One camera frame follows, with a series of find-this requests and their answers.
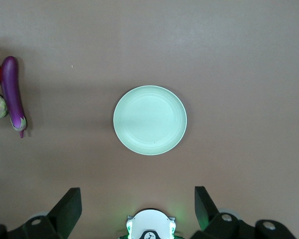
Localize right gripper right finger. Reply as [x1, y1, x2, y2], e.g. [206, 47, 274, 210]
[191, 185, 297, 239]

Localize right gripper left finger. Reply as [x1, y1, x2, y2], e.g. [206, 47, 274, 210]
[0, 187, 82, 239]

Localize purple eggplant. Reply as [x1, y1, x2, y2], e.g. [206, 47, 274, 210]
[0, 56, 27, 138]

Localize pale green round plate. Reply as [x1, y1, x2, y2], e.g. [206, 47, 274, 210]
[113, 85, 187, 156]

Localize brown table cloth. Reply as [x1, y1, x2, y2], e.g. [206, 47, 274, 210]
[0, 0, 299, 239]

